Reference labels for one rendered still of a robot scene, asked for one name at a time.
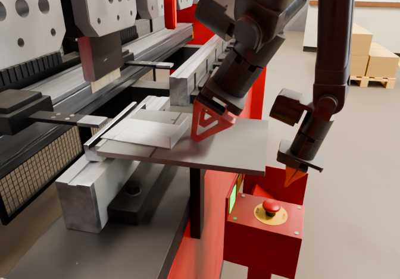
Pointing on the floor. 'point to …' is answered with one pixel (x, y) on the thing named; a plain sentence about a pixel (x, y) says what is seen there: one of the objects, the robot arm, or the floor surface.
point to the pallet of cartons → (371, 60)
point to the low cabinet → (364, 21)
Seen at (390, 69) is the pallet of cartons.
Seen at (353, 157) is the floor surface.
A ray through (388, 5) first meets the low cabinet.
